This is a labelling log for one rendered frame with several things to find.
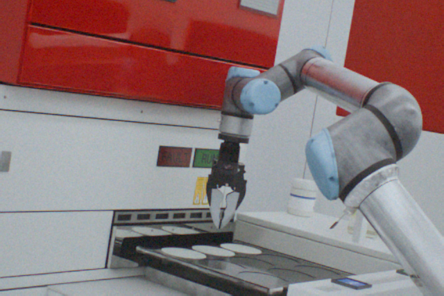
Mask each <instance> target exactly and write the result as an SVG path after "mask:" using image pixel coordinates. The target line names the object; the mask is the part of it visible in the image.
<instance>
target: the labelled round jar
mask: <svg viewBox="0 0 444 296"><path fill-rule="evenodd" d="M291 185H292V187H291V192H290V196H289V204H288V209H287V211H288V213H289V214H291V215H294V216H301V217H309V218H310V217H312V216H313V212H314V205H315V199H316V190H317V186H316V184H315V182H314V181H311V180H304V179H297V178H293V179H292V183H291Z"/></svg>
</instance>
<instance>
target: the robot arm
mask: <svg viewBox="0 0 444 296"><path fill-rule="evenodd" d="M303 89H308V90H309V91H311V92H313V93H314V94H315V95H317V96H320V97H322V98H324V99H325V100H327V101H330V102H332V103H334V104H336V106H338V107H340V108H343V109H345V110H347V111H349V112H350V113H351V114H349V115H347V116H345V118H343V119H341V120H339V121H337V122H336V123H334V124H332V125H329V126H328V127H324V128H323V129H322V131H321V132H319V133H317V134H315V135H314V136H312V137H311V138H309V140H308V141H307V144H305V158H307V163H308V167H309V170H310V172H311V175H312V177H313V180H314V182H315V184H316V186H317V187H318V188H319V190H320V192H321V193H322V194H323V196H325V197H326V198H327V199H328V200H336V199H337V198H339V199H340V200H342V203H343V204H344V205H345V206H346V207H347V208H355V209H358V210H360V212H361V214H362V215H363V217H365V218H366V220H367V221H368V222H369V223H370V226H371V227H372V228H373V229H374V231H375V232H377V234H378V235H379V237H380V238H381V240H382V241H383V243H384V244H385V246H387V247H388V249H389V250H390V252H391V253H392V255H393V256H394V257H395V258H396V261H397V262H399V264H400V265H401V266H402V267H403V269H404V270H405V272H406V273H407V275H408V276H409V278H411V279H412V281H413V282H414V284H415V285H416V287H417V288H418V290H419V291H420V292H421V293H422V294H423V296H444V238H443V236H442V234H441V233H440V232H439V231H438V230H437V228H436V227H435V226H434V223H432V222H431V220H430V219H429V218H428V217H427V216H426V214H425V212H424V211H423V210H422V209H421V208H420V207H419V206H418V204H417V203H416V202H415V200H414V199H413V197H412V196H411V195H409V193H408V192H407V190H406V189H405V187H404V186H403V185H402V183H401V182H400V181H399V180H398V176H399V175H400V167H399V166H398V165H397V163H396V162H397V161H400V160H401V159H403V158H404V157H406V156H407V155H408V154H409V153H410V152H411V151H412V150H413V149H414V148H415V147H416V144H417V143H418V140H419V138H420V134H421V130H422V114H421V111H420V108H419V105H418V103H417V101H416V100H415V98H414V97H413V96H412V95H411V93H409V92H408V91H407V90H406V89H404V88H402V87H400V86H397V85H395V84H393V83H389V82H383V83H380V84H379V83H378V82H377V81H374V80H371V79H370V78H367V77H365V76H362V75H359V74H358V73H355V72H353V71H350V70H349V69H346V68H345V67H342V66H339V65H337V64H335V63H334V61H333V59H332V56H331V54H330V52H328V51H327V49H325V47H324V46H323V45H321V44H314V45H312V46H311V47H309V48H307V49H303V50H302V51H301V52H299V53H297V54H295V55H293V56H291V57H290V58H289V59H287V60H285V61H284V62H281V63H279V64H277V65H275V66H274V67H271V68H270V69H268V70H267V71H265V72H263V73H260V72H259V71H256V70H252V69H248V68H243V67H230V68H229V70H228V76H227V79H226V80H225V92H224V97H223V101H222V107H221V119H217V122H218V123H220V124H219V132H220V133H219V134H218V139H221V140H224V143H221V144H220V148H219V157H218V159H215V158H214V159H213V163H212V172H211V173H210V174H208V180H207V182H206V187H205V191H206V195H207V201H208V205H209V208H210V213H212V219H213V221H214V224H215V225H216V228H217V229H222V228H224V227H225V225H227V223H228V222H229V221H230V219H231V218H232V217H233V215H234V213H235V212H236V210H238V208H239V206H240V204H241V203H242V200H243V199H244V196H245V194H246V183H247V182H248V180H245V179H244V173H245V170H244V168H245V165H244V163H242V162H239V156H240V149H241V146H240V144H241V143H243V144H249V139H250V138H249V137H250V136H251V134H252V129H253V119H254V114H258V115H260V114H269V113H271V112H273V111H274V110H276V108H277V107H278V105H279V103H280V102H282V101H284V100H286V99H288V98H289V97H291V96H293V95H295V94H297V93H298V92H299V91H301V90H303ZM217 185H218V186H217ZM222 186H229V187H230V188H231V189H232V192H230V193H228V194H227V195H226V203H227V205H226V208H225V209H224V216H223V217H222V219H221V222H220V218H219V214H220V212H221V209H220V203H221V201H222V199H223V193H222V192H220V191H219V189H218V188H221V187H222ZM234 187H236V188H234Z"/></svg>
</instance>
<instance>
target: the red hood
mask: <svg viewBox="0 0 444 296"><path fill-rule="evenodd" d="M284 3H285V0H0V80H2V82H4V83H8V84H11V85H20V86H27V87H39V88H45V89H57V90H63V91H71V92H82V93H87V94H94V95H100V96H112V97H119V98H130V99H137V100H143V101H155V102H161V103H173V104H180V105H185V106H192V107H204V108H210V109H216V110H221V107H222V101H223V97H224V92H225V80H226V79H227V76H228V70H229V68H230V67H243V68H248V69H252V70H256V71H259V72H260V73H263V72H265V71H267V70H268V69H270V68H271V67H274V65H275V57H276V52H277V47H278V38H279V34H280V25H281V20H282V16H283V12H284Z"/></svg>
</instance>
